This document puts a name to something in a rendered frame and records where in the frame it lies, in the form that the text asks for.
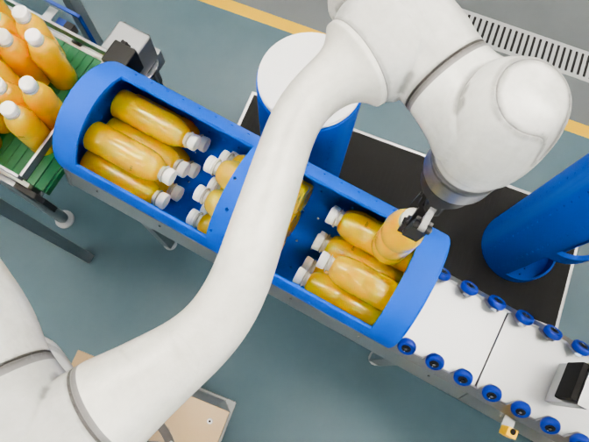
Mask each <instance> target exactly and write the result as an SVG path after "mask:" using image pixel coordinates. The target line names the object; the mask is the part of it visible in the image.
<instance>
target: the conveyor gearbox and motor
mask: <svg viewBox="0 0 589 442"><path fill-rule="evenodd" d="M115 39H116V40H118V41H120V42H121V40H122V39H123V40H124V41H127V42H128V44H129V45H130V46H131V48H133V47H134V48H135V50H136V51H137V53H138V56H139V58H140V60H141V62H142V64H143V66H144V68H143V70H142V71H141V72H140V74H142V75H144V76H146V77H148V78H150V79H152V80H153V81H155V82H157V83H159V84H161V85H163V86H164V84H163V81H162V78H161V76H160V72H159V71H160V69H161V68H162V66H163V65H164V63H165V60H164V57H163V54H162V52H161V50H159V49H158V48H156V47H154V45H153V42H152V39H151V37H150V34H148V33H147V34H146V33H144V32H141V31H140V30H138V29H136V28H134V27H132V26H130V25H127V24H126V23H125V22H122V21H119V22H118V23H117V25H116V26H115V28H114V29H113V31H112V32H111V33H110V35H109V36H108V38H107V39H106V40H105V41H104V42H103V44H102V46H101V47H102V48H104V49H106V50H108V49H109V47H110V45H111V44H112V43H113V41H114V40H115Z"/></svg>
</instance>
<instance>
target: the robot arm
mask: <svg viewBox="0 0 589 442"><path fill-rule="evenodd" d="M328 12H329V14H330V17H331V19H332V21H331V22H330V23H329V24H328V25H327V28H326V37H325V41H324V44H323V47H322V49H321V50H320V52H319V53H318V54H317V55H316V56H315V57H314V58H313V59H312V60H311V61H310V62H309V63H308V64H307V65H306V66H305V67H304V68H303V69H302V70H301V71H300V73H299V74H298V75H297V76H296V77H295V78H294V79H293V80H292V81H291V83H289V84H288V86H287V87H286V89H285V90H284V91H283V93H282V94H281V96H280V98H279V99H278V101H277V103H276V104H275V105H274V107H273V110H272V112H271V114H270V116H269V119H268V120H267V122H266V126H265V128H264V131H263V132H262V135H261V137H260V140H259V143H258V146H257V149H256V151H255V154H254V156H253V158H252V163H251V166H250V167H249V170H248V173H247V176H246V178H245V182H244V184H243V187H242V189H241V192H240V194H239V197H238V201H237V203H236V206H235V209H234V211H233V213H232V216H231V220H230V222H229V225H228V228H227V230H226V233H225V235H224V239H223V242H222V245H221V246H220V249H219V252H218V254H217V257H216V260H215V262H214V265H213V267H212V269H211V270H210V272H209V275H208V277H207V279H206V281H205V283H204V284H203V285H202V287H201V289H200V290H199V292H198V293H197V295H196V296H195V297H194V299H193V300H192V301H191V302H190V303H189V304H188V305H187V306H186V307H185V308H184V309H183V310H182V311H181V312H180V313H179V314H177V315H176V316H174V317H173V318H171V319H170V320H168V321H167V322H165V323H164V324H162V325H160V326H158V327H156V328H154V329H152V330H150V331H148V332H146V333H144V334H142V335H140V336H138V337H136V338H135V339H132V340H130V341H128V342H126V343H124V344H122V345H121V346H117V347H115V348H113V349H111V350H109V351H107V352H105V353H101V354H99V355H97V356H96V357H93V358H91V359H89V360H85V361H83V363H81V364H79V365H78V366H76V367H73V365H72V364H71V362H70V361H69V359H68V358H67V356H66V355H65V354H64V352H63V351H62V350H61V349H60V347H59V346H58V345H57V344H56V343H55V342H53V341H52V340H51V339H49V338H47V337H44V334H43V331H42V329H41V327H40V324H39V321H38V319H37V317H36V314H35V312H34V310H33V308H32V306H31V304H30V303H29V301H28V299H27V297H26V296H25V293H24V292H23V290H22V289H21V288H20V286H19V285H18V283H17V281H16V280H15V278H14V277H13V275H12V274H11V272H10V271H9V269H8V268H7V267H6V266H5V264H4V263H3V261H2V260H1V258H0V442H160V441H151V440H148V439H149V438H150V437H151V436H152V435H153V434H154V433H155V432H156V431H157V430H158V429H159V428H160V427H161V426H162V425H163V424H164V423H165V422H166V421H167V420H168V419H169V418H170V417H171V416H172V415H173V414H174V413H175V412H176V411H177V410H178V409H179V408H180V407H181V406H182V405H183V404H184V403H185V402H186V401H187V400H188V399H189V398H190V397H191V396H192V395H193V394H194V393H195V392H196V391H197V390H198V389H199V388H200V387H201V386H202V385H203V384H204V383H205V382H206V381H207V380H208V379H209V378H210V377H211V376H212V375H213V374H214V373H215V372H216V371H217V370H218V369H219V368H220V367H221V366H222V365H223V364H224V363H225V361H227V360H228V359H229V358H230V357H231V355H232V354H233V353H234V352H235V350H236V349H237V348H238V346H239V345H240V344H241V342H242V341H243V339H244V338H245V336H246V334H247V333H248V331H249V330H250V329H251V327H252V325H253V323H254V321H255V320H256V318H257V316H258V314H259V312H260V310H261V308H262V305H263V303H264V301H265V299H266V295H267V293H268V290H269V289H270V286H271V283H272V280H273V276H274V273H275V269H276V267H277V264H278V261H279V257H280V253H281V249H282V247H283V244H284V240H285V237H286V234H287V229H288V226H289V223H290V220H291V217H292V214H293V211H294V207H295V202H296V199H297V197H298V193H299V190H300V187H301V184H302V178H303V176H304V173H305V169H306V166H307V164H308V160H309V156H310V153H311V150H312V147H313V145H314V143H315V140H316V137H317V135H318V133H319V132H320V130H321V128H322V127H323V125H324V124H325V123H326V121H327V120H328V119H329V118H330V117H331V116H332V115H333V114H334V113H336V112H337V111H339V110H340V109H342V108H344V107H345V106H347V105H349V104H352V103H368V104H370V105H372V106H380V105H382V104H383V103H387V102H396V101H398V100H400V101H401V102H402V103H403V104H404V105H405V106H406V108H407V109H408V110H409V112H410V113H411V114H412V115H413V117H414V118H415V120H416V122H417V123H418V125H419V126H420V127H421V129H422V132H423V133H424V135H425V137H426V139H427V141H428V142H429V146H430V149H429V151H428V152H427V154H426V156H425V159H424V163H423V169H422V172H421V186H422V191H423V192H422V191H421V192H420V193H419V194H418V195H417V197H416V198H415V199H414V200H413V202H412V203H411V204H410V205H409V207H410V208H413V207H414V208H417V209H416V211H415V212H414V214H413V215H412V216H410V215H408V216H407V217H404V218H403V220H402V222H401V225H400V226H399V227H398V229H397V231H398V232H401V233H402V235H403V236H405V237H407V238H409V239H412V240H413V241H414V242H417V241H418V240H419V239H421V238H422V237H424V236H425V235H426V234H427V235H430V234H431V233H432V226H433V223H431V222H430V220H431V219H432V218H433V217H439V216H440V215H441V214H442V212H443V211H444V210H451V209H458V208H461V207H463V206H465V205H468V204H473V203H476V202H478V201H480V200H482V199H483V198H484V197H486V196H487V195H488V194H490V193H491V192H493V191H494V190H496V189H499V188H503V187H505V186H507V185H508V184H510V183H512V182H515V181H517V180H518V179H520V178H522V177H523V176H524V175H525V174H526V173H528V172H529V171H530V170H531V169H533V168H534V167H535V166H536V165H537V164H538V163H539V162H540V161H541V160H542V159H543V158H544V157H545V156H546V154H547V153H548V152H549V151H550V150H551V148H552V147H553V146H554V145H555V144H556V143H557V141H558V140H559V138H560V137H561V135H562V133H563V131H564V128H565V127H566V125H567V123H568V120H569V117H570V115H571V91H570V88H569V85H568V83H567V81H566V80H565V78H564V76H563V75H562V74H561V73H560V71H559V70H558V69H557V68H555V67H554V66H553V65H551V64H550V63H549V62H547V61H545V60H542V59H539V58H536V57H530V56H520V55H519V56H507V57H503V56H501V55H500V54H498V53H496V52H495V51H494V50H493V49H492V48H491V47H490V46H489V45H488V44H487V43H486V42H485V41H484V40H483V39H482V38H481V37H480V35H479V34H478V32H477V31H476V29H475V28H474V26H473V25H472V22H471V20H470V19H469V18H468V16H467V15H466V14H465V12H464V11H463V10H462V8H461V7H460V6H459V5H458V3H457V2H456V1H455V0H328Z"/></svg>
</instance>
